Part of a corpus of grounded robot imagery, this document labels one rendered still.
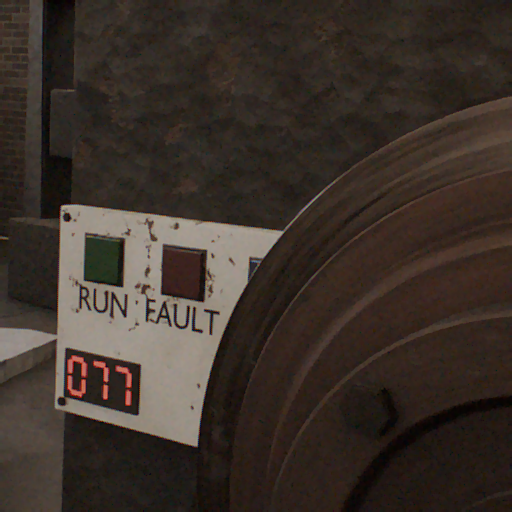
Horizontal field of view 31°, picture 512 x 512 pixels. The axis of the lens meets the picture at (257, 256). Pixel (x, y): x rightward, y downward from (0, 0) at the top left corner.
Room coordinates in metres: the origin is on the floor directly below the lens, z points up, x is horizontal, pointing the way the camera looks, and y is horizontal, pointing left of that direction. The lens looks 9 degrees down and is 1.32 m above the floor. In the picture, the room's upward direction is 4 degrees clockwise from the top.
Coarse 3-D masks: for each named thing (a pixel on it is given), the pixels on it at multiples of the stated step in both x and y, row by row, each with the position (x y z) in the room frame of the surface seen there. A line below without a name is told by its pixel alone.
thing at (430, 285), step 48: (432, 192) 0.45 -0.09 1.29; (480, 192) 0.44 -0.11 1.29; (384, 240) 0.46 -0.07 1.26; (432, 240) 0.45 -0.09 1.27; (480, 240) 0.43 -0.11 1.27; (336, 288) 0.48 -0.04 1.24; (384, 288) 0.45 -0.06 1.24; (432, 288) 0.43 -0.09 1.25; (480, 288) 0.42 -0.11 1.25; (288, 336) 0.49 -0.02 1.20; (336, 336) 0.45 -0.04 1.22; (384, 336) 0.44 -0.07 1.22; (288, 384) 0.49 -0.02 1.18; (336, 384) 0.45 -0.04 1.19; (240, 432) 0.50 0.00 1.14; (288, 432) 0.47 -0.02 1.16; (240, 480) 0.50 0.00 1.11
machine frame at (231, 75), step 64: (128, 0) 0.76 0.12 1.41; (192, 0) 0.73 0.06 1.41; (256, 0) 0.70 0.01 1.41; (320, 0) 0.68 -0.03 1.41; (384, 0) 0.65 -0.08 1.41; (448, 0) 0.63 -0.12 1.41; (128, 64) 0.76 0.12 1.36; (192, 64) 0.73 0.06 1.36; (256, 64) 0.70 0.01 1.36; (320, 64) 0.68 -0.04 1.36; (384, 64) 0.65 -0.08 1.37; (448, 64) 0.63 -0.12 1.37; (128, 128) 0.76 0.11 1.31; (192, 128) 0.73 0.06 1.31; (256, 128) 0.70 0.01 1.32; (320, 128) 0.67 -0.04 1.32; (384, 128) 0.65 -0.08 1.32; (128, 192) 0.76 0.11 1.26; (192, 192) 0.73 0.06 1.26; (256, 192) 0.70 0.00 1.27; (64, 448) 0.79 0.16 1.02; (128, 448) 0.75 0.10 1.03; (192, 448) 0.72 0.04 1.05
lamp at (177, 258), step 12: (168, 252) 0.71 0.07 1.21; (180, 252) 0.70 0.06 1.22; (192, 252) 0.70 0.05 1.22; (168, 264) 0.71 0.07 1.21; (180, 264) 0.70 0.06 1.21; (192, 264) 0.70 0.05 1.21; (168, 276) 0.71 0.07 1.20; (180, 276) 0.70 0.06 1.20; (192, 276) 0.70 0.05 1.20; (168, 288) 0.71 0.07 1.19; (180, 288) 0.70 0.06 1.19; (192, 288) 0.70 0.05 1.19
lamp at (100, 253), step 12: (96, 240) 0.74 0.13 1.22; (108, 240) 0.74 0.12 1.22; (120, 240) 0.73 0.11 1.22; (96, 252) 0.74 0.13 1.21; (108, 252) 0.74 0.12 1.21; (120, 252) 0.73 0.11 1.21; (96, 264) 0.74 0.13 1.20; (108, 264) 0.74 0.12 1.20; (120, 264) 0.73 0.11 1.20; (84, 276) 0.75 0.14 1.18; (96, 276) 0.74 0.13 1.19; (108, 276) 0.74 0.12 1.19
